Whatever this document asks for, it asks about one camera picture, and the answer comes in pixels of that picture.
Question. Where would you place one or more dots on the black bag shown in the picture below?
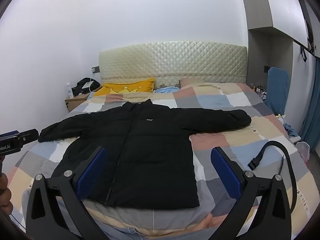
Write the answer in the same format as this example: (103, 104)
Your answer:
(77, 90)

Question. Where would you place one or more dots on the group of small bottles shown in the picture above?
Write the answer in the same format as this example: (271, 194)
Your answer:
(258, 88)

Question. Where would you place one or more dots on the grey white wardrobe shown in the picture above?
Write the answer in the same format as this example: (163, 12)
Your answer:
(255, 5)

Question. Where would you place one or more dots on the black puffer jacket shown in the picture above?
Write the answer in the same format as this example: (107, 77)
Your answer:
(150, 142)

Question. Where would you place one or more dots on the dark wall socket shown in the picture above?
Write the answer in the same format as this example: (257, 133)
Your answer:
(266, 69)
(95, 69)

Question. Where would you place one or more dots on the checkered pastel quilt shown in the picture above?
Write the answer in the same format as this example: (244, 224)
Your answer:
(225, 135)

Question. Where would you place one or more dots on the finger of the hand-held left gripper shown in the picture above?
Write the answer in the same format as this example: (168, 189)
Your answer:
(30, 135)

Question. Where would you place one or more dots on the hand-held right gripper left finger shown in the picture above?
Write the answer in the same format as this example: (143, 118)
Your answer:
(92, 172)

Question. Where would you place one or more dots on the cream quilted headboard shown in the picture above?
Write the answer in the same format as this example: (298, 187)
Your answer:
(175, 60)

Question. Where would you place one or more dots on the black belt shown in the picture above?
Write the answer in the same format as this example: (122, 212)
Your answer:
(268, 145)

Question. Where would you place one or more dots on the pile of small clutter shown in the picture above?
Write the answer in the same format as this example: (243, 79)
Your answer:
(290, 128)

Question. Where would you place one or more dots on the white flat box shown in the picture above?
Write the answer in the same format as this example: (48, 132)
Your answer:
(88, 84)

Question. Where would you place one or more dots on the blue chair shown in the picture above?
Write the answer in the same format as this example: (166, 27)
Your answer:
(277, 90)

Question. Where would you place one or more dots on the wooden nightstand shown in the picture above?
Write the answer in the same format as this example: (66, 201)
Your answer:
(75, 102)

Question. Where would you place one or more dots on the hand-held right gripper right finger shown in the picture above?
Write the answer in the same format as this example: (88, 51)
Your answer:
(226, 172)

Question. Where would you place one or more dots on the yellow crown print pillow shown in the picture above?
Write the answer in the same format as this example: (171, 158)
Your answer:
(120, 87)

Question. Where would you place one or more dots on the light blue cloth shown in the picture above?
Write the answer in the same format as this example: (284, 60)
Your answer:
(166, 90)

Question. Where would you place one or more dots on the clear plastic bag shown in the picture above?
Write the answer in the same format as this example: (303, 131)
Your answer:
(303, 150)

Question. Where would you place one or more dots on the person's left hand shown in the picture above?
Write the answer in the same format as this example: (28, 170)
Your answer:
(5, 195)

